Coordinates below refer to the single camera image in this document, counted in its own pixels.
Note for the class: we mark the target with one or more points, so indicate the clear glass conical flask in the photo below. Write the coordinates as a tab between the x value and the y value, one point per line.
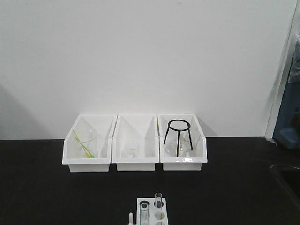
178	148

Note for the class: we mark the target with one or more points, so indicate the black lab sink basin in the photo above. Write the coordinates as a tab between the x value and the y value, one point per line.
288	177

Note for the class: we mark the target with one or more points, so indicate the left white storage bin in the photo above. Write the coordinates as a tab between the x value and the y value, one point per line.
104	125

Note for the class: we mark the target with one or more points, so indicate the white test tube rack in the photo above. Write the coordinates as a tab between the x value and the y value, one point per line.
155	218

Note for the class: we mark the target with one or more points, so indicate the clear glass test tube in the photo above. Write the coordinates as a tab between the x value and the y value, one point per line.
158	203
144	214

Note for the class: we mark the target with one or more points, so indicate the right white storage bin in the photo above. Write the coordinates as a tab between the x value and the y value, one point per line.
196	157

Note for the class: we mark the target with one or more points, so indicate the front clear glass test tube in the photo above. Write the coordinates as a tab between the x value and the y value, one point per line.
144	214

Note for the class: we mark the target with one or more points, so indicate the yellow green stirring rod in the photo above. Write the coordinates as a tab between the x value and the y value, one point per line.
87	153

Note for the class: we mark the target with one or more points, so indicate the middle white storage bin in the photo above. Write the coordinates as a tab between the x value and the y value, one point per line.
136	127

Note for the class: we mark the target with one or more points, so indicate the rear clear glass test tube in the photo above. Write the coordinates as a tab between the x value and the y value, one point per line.
158	203

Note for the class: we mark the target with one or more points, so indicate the black metal tripod stand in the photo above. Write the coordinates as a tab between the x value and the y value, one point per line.
178	128

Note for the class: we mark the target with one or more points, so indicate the large clear glass beaker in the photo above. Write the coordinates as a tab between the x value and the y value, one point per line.
89	139

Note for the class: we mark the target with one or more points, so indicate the small clear glass beaker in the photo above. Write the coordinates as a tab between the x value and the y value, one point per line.
132	149

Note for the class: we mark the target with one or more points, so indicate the white storage bin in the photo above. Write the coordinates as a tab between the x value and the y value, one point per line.
196	157
136	127
104	125

